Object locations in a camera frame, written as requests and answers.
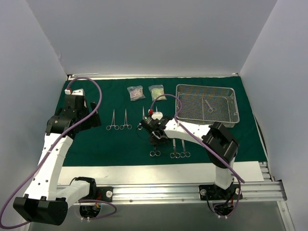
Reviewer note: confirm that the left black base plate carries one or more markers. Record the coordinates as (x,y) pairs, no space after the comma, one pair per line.
(104,193)

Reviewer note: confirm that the back aluminium rail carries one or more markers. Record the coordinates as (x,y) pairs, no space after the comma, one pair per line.
(98,76)

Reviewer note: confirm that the metal mesh instrument tray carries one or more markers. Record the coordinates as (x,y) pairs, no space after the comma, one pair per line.
(204,105)

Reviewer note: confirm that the clear packet with sutures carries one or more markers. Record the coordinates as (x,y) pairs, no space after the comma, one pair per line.
(136,93)

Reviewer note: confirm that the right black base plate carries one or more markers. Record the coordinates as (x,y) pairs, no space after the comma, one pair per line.
(214,192)

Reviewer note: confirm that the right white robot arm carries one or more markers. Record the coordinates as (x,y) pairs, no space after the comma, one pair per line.
(220,145)

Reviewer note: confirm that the steel scissors curved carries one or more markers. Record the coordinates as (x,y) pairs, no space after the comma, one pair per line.
(184,153)

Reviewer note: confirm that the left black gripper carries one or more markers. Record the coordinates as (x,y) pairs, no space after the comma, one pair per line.
(90,115)

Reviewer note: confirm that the green surgical drape cloth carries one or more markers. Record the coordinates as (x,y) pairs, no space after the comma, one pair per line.
(100,147)

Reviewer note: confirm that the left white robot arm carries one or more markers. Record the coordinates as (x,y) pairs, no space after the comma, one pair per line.
(42,203)

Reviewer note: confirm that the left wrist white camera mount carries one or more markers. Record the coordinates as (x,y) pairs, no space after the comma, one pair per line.
(79,92)

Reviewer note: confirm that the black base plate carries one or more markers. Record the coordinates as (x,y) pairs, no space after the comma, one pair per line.
(104,193)
(214,192)

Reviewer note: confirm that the front aluminium rail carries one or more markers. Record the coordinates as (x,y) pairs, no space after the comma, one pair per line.
(154,192)

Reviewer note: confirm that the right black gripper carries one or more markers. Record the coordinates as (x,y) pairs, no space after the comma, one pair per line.
(156,134)

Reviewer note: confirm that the green gauze packet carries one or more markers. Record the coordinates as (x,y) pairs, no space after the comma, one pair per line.
(156,91)

